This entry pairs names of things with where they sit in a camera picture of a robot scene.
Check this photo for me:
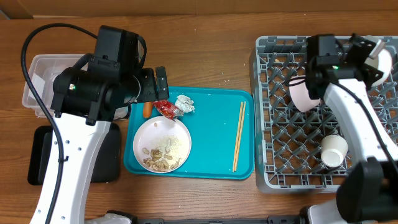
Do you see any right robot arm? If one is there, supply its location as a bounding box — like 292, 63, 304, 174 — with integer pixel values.
305, 34, 397, 223

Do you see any orange carrot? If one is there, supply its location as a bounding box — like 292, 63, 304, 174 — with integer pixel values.
142, 101, 153, 119

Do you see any red snack wrapper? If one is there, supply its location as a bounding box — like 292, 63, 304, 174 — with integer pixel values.
154, 100, 183, 120

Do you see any white tissue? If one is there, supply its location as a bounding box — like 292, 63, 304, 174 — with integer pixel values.
175, 95, 195, 113

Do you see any grey dishwasher rack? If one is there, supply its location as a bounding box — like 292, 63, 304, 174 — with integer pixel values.
250, 36, 397, 194

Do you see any black plastic tray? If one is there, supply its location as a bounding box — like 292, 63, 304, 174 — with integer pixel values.
27, 123, 121, 185

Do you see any white bowl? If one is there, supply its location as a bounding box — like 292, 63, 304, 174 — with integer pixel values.
365, 35, 392, 88

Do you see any clear plastic storage bin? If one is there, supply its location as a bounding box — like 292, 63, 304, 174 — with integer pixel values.
22, 54, 131, 121

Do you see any teal serving tray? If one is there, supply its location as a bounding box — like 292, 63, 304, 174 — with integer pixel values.
123, 86, 256, 180

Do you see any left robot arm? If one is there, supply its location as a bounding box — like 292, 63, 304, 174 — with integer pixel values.
25, 26, 169, 223

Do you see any white plate with peanuts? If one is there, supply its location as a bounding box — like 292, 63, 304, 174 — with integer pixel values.
132, 116, 192, 174

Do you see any wooden chopstick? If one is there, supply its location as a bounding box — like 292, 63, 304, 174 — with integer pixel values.
234, 101, 246, 172
232, 102, 244, 172

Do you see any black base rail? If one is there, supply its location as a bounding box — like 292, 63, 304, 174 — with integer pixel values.
105, 210, 308, 224

